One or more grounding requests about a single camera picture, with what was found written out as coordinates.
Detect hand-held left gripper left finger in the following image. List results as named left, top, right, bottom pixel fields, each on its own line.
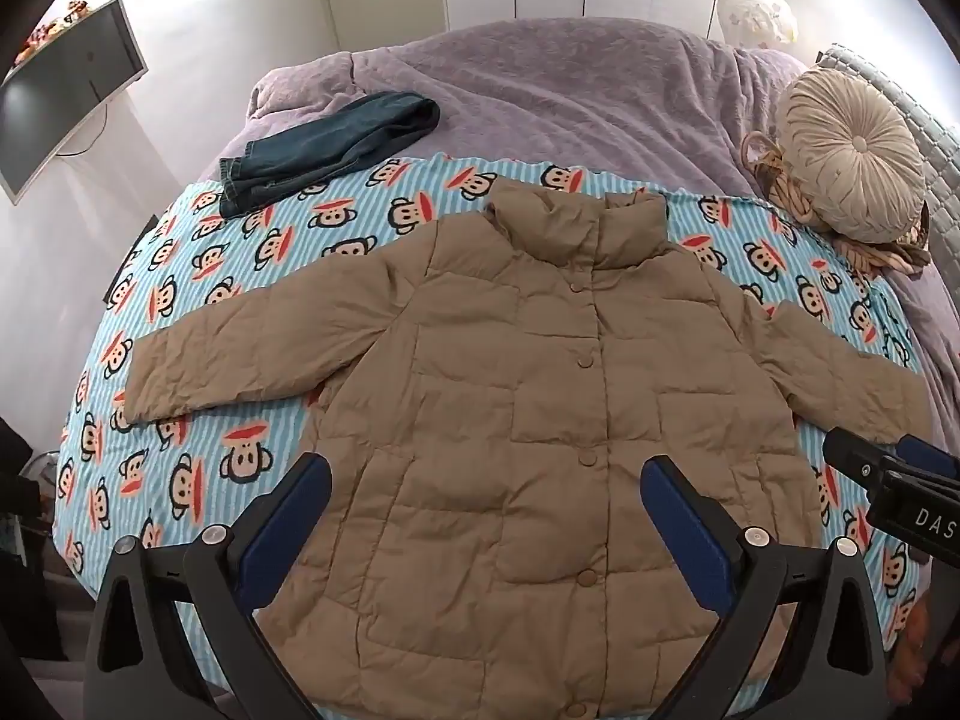
left=82, top=454, right=335, bottom=720

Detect white computer monitor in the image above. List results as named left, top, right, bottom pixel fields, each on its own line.
left=0, top=0, right=148, bottom=205

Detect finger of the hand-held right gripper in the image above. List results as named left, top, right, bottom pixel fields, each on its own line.
left=822, top=427, right=960, bottom=497

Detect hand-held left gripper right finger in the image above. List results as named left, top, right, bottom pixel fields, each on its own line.
left=641, top=454, right=893, bottom=720

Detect purple fleece blanket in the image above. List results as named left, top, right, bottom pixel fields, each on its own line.
left=244, top=19, right=960, bottom=436

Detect tan puffer jacket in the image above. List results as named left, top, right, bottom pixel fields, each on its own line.
left=124, top=181, right=931, bottom=698

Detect person's right hand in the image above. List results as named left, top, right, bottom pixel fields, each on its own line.
left=885, top=589, right=947, bottom=700

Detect small figurines on monitor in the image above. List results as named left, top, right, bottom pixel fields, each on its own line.
left=13, top=0, right=97, bottom=62

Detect round beige pleated pillow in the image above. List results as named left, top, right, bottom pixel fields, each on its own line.
left=775, top=67, right=929, bottom=245

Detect monkey print striped blanket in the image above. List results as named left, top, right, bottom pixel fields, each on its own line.
left=52, top=154, right=935, bottom=698

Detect dark blue jeans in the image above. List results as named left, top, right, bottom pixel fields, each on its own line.
left=219, top=91, right=441, bottom=220

